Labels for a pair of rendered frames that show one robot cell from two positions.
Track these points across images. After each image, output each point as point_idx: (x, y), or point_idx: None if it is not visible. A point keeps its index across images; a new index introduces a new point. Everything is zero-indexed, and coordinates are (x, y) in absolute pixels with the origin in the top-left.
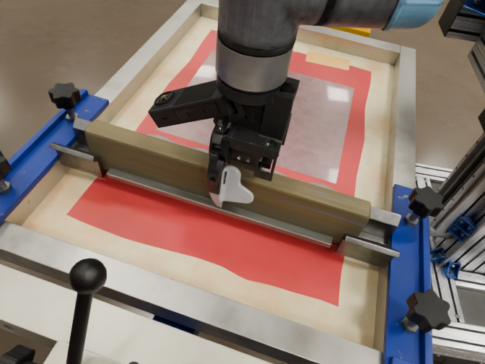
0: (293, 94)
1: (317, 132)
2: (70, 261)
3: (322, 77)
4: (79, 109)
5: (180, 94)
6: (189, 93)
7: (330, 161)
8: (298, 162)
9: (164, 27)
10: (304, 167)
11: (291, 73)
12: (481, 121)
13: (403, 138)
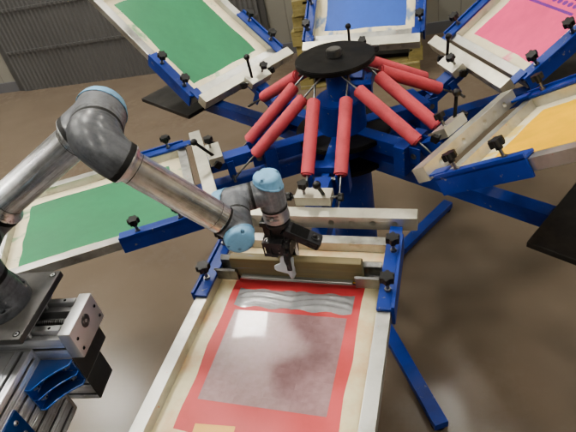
0: (261, 217)
1: (238, 343)
2: (351, 238)
3: (223, 405)
4: (388, 297)
5: (308, 235)
6: (303, 233)
7: (235, 322)
8: (255, 317)
9: (373, 410)
10: (252, 315)
11: (250, 403)
12: (103, 391)
13: (185, 333)
